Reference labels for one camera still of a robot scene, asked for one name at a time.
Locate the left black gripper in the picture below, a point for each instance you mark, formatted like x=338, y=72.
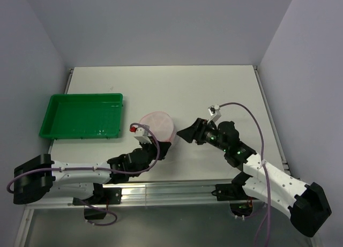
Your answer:
x=164, y=148

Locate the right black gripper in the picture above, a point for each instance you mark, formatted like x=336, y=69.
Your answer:
x=188, y=133

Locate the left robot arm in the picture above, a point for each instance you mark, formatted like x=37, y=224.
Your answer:
x=43, y=177

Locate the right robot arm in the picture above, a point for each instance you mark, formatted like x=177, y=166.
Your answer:
x=304, y=204

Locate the green plastic tray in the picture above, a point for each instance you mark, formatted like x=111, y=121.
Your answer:
x=83, y=116

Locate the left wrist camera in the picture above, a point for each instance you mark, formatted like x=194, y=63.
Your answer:
x=140, y=134

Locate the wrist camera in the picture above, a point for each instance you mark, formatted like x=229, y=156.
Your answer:
x=140, y=134
x=215, y=113

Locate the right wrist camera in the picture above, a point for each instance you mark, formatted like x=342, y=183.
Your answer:
x=215, y=113

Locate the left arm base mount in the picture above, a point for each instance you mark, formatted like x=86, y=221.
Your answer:
x=96, y=207

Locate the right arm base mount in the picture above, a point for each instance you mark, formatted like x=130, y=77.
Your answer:
x=240, y=204

